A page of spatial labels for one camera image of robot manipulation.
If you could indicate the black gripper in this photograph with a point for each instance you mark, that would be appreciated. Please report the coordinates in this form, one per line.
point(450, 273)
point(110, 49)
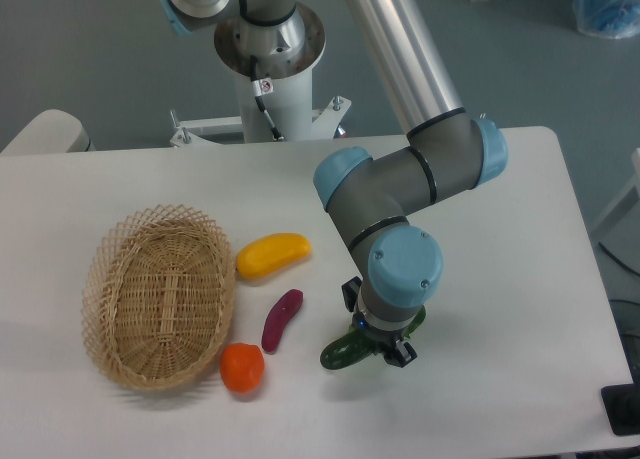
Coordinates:
point(389, 338)

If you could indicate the green cucumber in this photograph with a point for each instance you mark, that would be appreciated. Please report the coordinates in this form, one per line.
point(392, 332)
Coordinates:
point(354, 347)

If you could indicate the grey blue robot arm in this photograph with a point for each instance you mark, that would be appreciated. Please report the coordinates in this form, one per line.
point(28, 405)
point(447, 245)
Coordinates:
point(370, 200)

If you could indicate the purple eggplant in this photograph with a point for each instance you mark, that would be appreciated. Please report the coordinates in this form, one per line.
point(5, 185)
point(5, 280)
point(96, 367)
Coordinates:
point(279, 317)

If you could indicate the yellow mango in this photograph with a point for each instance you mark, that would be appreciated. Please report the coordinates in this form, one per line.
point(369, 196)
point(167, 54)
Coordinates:
point(270, 254)

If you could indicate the orange fruit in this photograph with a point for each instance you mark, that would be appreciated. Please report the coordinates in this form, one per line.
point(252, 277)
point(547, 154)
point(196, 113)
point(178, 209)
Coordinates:
point(242, 367)

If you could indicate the woven wicker basket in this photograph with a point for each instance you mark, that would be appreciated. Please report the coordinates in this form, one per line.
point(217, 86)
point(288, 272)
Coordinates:
point(159, 298)

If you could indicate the black device at table edge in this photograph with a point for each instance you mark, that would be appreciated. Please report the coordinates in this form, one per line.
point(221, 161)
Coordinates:
point(621, 404)

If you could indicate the white chair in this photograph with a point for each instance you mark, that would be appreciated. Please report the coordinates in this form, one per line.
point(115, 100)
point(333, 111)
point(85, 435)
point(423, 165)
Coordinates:
point(50, 132)

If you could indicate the blue plastic bag right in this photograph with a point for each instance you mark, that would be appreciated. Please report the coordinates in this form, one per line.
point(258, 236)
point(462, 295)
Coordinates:
point(607, 19)

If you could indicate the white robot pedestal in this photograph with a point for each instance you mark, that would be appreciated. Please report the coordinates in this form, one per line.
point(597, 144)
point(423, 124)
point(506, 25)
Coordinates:
point(272, 69)

